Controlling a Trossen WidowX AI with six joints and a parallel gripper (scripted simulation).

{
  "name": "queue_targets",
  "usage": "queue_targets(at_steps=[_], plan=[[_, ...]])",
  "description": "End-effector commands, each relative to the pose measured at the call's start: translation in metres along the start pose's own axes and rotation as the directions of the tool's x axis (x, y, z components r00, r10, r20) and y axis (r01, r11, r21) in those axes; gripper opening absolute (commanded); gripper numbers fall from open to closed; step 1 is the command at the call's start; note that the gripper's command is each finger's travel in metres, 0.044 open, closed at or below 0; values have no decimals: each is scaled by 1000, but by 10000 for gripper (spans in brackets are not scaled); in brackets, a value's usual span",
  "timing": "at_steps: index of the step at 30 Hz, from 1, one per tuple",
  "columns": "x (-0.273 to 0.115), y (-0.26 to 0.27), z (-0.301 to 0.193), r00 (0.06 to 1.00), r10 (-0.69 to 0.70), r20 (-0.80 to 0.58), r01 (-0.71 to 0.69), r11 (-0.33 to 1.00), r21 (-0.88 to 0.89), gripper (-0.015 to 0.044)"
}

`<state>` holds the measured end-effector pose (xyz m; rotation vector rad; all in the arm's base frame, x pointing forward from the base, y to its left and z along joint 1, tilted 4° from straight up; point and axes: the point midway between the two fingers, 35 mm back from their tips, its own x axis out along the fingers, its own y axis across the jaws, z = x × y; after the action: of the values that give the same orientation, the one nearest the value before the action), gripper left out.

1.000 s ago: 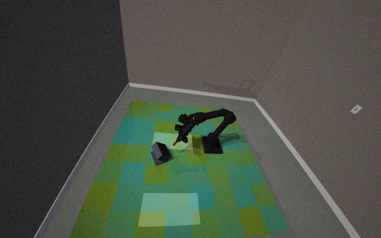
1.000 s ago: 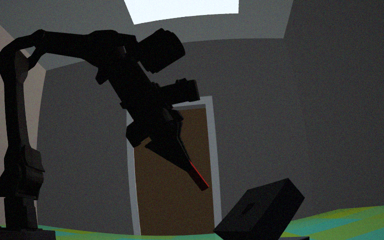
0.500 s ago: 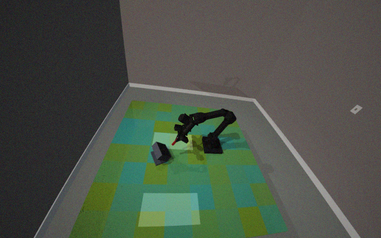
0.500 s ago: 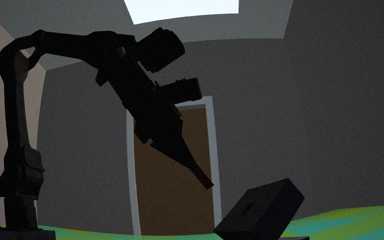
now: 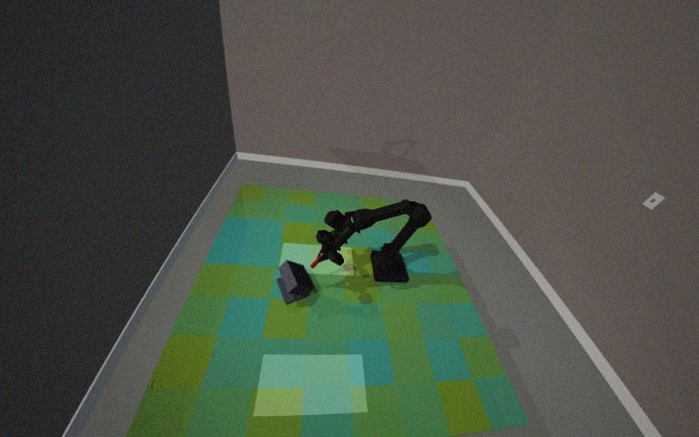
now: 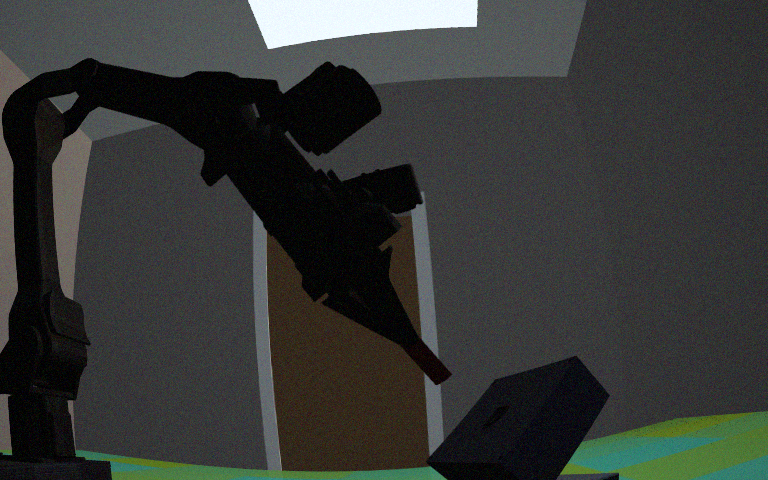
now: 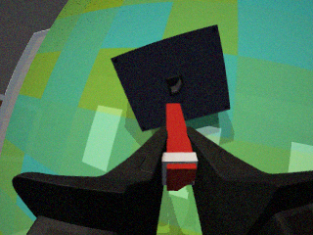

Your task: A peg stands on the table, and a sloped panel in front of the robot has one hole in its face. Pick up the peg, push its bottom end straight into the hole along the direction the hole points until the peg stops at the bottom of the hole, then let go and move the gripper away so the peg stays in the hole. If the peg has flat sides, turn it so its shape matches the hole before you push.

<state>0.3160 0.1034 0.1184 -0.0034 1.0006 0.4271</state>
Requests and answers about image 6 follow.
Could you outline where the dark navy sloped panel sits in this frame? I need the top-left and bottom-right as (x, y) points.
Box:
(426, 356), (619, 480)

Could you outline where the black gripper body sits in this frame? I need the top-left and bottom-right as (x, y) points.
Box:
(256, 164), (403, 301)

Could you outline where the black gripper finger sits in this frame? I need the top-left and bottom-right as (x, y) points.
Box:
(321, 300), (399, 345)
(325, 244), (419, 348)

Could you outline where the dark red peg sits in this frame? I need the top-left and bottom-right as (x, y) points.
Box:
(399, 336), (452, 385)

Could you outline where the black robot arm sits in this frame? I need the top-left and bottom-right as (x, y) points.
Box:
(0, 58), (423, 463)

